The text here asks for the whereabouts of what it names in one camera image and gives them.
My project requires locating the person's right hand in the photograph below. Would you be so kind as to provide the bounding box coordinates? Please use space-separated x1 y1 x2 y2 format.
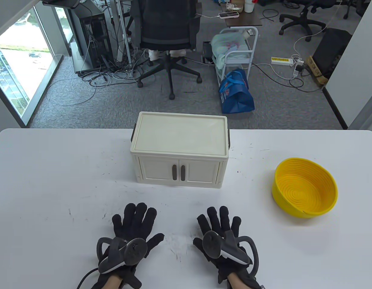
193 206 262 289

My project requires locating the person's left hand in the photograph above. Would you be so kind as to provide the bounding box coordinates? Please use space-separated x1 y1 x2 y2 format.
90 203 165 289

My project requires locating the yellow ribbed bowl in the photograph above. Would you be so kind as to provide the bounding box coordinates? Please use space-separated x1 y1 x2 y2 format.
272 158 338 219

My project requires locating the cream plastic cabinet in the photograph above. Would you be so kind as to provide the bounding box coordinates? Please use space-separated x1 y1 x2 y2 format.
130 111 231 189

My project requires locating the person's right forearm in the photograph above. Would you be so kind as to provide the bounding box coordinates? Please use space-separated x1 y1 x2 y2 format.
228 272 243 289

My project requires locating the small black box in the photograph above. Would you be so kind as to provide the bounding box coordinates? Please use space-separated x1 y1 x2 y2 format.
202 42 215 64

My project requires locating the cardboard box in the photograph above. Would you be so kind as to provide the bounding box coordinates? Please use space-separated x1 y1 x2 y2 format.
306 56 328 88

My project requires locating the black white right hand controller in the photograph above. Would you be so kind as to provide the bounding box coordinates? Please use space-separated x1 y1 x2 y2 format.
202 230 259 276

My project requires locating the black white hand controller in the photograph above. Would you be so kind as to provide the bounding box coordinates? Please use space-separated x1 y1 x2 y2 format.
97 237 148 274
202 230 259 276

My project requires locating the black white left hand controller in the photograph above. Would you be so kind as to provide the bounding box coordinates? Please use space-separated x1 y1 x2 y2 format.
97 237 148 274

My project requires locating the blue shopping bag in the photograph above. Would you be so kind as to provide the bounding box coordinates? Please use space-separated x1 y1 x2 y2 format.
219 69 255 114

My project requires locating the white rolling cart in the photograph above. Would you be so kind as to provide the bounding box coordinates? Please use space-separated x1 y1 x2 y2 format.
215 26 259 88

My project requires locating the white yellow power strip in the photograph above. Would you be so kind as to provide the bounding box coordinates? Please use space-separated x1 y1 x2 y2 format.
271 57 294 67

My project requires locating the pale green plastic bag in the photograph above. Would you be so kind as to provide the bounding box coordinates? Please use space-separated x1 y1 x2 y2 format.
211 33 250 71

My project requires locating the white metal pole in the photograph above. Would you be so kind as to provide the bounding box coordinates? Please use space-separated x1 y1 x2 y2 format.
113 0 133 67

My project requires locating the black computer tower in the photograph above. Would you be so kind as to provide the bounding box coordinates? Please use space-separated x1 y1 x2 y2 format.
67 2 114 71

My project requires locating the black mesh office chair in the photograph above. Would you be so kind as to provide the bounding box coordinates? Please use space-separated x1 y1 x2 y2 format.
126 0 203 100

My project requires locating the large window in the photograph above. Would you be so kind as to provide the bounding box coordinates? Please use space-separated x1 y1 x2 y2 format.
0 6 75 127

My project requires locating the black case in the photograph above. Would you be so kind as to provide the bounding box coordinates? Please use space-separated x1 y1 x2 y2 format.
312 28 352 79

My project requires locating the brown side table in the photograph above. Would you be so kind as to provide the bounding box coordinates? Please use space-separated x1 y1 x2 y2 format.
220 2 263 29

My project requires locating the dark desk top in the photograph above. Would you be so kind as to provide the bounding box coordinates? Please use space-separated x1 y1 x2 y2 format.
42 0 82 8

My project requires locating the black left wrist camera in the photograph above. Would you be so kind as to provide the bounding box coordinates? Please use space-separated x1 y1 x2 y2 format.
123 268 142 289

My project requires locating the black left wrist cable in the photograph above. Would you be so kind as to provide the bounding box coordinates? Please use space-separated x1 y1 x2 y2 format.
76 268 99 289

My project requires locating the tangle of floor cables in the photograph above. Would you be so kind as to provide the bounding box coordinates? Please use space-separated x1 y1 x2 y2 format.
46 45 144 106

